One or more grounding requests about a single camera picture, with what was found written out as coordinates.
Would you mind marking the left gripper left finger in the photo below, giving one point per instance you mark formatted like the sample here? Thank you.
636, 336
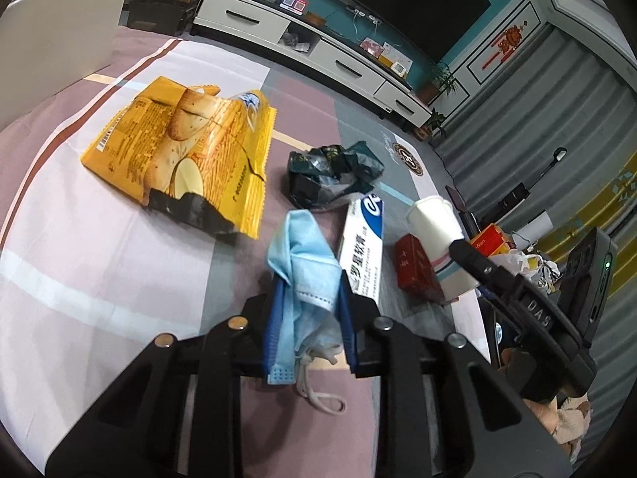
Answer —
177, 402

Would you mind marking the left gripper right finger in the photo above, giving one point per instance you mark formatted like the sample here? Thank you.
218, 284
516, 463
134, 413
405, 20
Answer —
441, 403

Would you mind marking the red cigarette box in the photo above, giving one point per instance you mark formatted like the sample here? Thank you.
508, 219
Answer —
415, 274

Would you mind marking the white blue paper cup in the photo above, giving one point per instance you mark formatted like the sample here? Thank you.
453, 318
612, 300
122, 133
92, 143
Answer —
433, 222

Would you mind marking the white blue medicine box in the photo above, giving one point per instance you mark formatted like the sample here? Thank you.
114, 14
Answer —
361, 247

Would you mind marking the light blue face mask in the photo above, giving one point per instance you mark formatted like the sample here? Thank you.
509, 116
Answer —
303, 325

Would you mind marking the yellow snack bag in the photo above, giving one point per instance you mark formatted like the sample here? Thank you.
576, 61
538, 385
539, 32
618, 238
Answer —
190, 154

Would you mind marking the dark green wrapper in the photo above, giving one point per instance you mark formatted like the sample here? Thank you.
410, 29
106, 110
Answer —
331, 176

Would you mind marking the person's right hand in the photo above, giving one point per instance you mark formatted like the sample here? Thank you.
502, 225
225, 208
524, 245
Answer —
568, 423

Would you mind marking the pink plastic bag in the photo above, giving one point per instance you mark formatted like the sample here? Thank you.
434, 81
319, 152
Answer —
517, 262

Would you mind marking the white cylindrical air purifier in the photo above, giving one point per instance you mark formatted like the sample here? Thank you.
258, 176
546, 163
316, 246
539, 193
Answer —
533, 231

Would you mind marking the red paper shopping bag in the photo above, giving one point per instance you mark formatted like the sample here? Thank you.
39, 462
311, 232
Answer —
492, 241

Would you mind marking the yellow patterned curtain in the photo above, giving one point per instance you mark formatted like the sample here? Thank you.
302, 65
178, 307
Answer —
612, 210

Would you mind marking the black upright vacuum cleaner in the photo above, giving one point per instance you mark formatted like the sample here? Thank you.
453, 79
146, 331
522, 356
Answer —
521, 192

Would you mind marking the grey curtain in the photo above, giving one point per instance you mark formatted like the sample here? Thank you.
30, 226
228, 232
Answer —
555, 93

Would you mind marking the small potted plant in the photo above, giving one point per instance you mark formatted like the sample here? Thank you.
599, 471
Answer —
430, 126

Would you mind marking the tall potted plant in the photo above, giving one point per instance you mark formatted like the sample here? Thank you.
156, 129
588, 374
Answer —
440, 82

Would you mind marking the red chinese knot decoration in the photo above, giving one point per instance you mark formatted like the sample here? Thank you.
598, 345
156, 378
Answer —
505, 45

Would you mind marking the white card on cabinet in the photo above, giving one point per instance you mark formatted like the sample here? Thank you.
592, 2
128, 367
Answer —
398, 62

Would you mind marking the white tv cabinet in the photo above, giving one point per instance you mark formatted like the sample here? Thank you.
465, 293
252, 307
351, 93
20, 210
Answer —
254, 22

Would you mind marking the blue red box on cabinet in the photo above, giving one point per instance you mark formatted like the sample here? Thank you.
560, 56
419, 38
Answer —
297, 7

